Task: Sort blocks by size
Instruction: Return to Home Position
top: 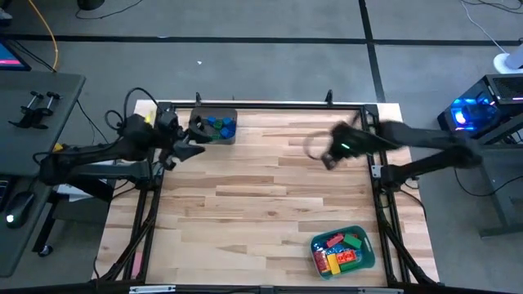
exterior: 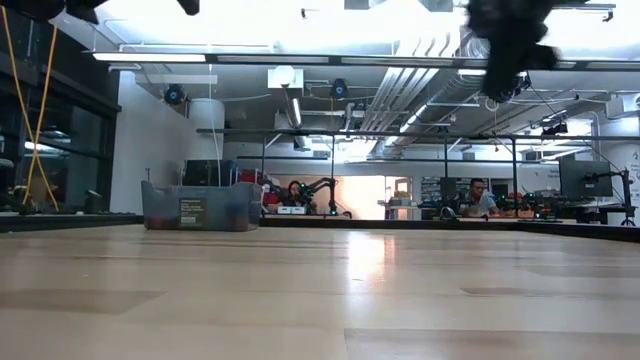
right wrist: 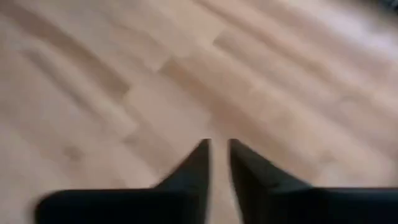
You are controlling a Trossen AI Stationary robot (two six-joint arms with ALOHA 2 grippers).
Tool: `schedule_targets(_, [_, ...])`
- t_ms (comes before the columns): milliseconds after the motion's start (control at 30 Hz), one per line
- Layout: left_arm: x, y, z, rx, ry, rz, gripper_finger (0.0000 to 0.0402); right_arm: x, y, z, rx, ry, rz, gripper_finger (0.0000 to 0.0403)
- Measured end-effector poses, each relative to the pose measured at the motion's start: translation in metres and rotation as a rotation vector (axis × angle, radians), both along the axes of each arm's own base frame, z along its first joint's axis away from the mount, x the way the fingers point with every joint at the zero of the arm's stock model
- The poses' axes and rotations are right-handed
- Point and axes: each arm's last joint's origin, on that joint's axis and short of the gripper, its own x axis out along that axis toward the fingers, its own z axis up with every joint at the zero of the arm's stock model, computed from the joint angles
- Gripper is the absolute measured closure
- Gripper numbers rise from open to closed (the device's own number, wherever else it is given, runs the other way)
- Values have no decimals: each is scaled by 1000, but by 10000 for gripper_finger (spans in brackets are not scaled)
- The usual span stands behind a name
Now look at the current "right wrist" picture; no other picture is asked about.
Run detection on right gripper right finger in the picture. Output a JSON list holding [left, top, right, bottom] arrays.
[[227, 138, 398, 224]]

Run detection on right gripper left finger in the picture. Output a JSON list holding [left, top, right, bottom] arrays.
[[33, 138, 213, 224]]

